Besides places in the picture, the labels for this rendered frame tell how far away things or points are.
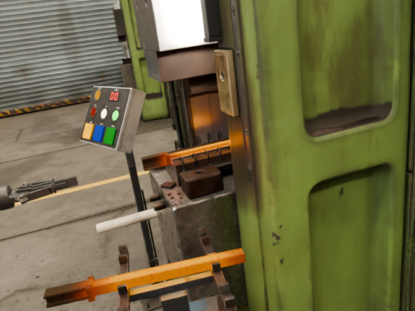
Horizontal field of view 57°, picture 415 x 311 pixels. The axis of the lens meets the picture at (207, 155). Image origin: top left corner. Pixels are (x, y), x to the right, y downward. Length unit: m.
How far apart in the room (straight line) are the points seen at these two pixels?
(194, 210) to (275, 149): 0.38
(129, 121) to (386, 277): 1.15
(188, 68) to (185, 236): 0.53
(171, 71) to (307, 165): 0.51
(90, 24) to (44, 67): 1.38
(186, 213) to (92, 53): 8.22
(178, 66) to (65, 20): 8.09
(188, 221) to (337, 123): 0.52
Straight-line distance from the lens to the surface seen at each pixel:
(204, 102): 1.54
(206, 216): 1.22
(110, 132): 1.74
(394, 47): 1.11
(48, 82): 9.31
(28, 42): 9.28
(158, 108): 6.31
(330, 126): 1.05
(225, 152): 1.34
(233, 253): 0.91
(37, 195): 1.29
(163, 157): 1.34
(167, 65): 1.21
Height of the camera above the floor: 1.44
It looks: 19 degrees down
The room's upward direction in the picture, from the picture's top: 8 degrees counter-clockwise
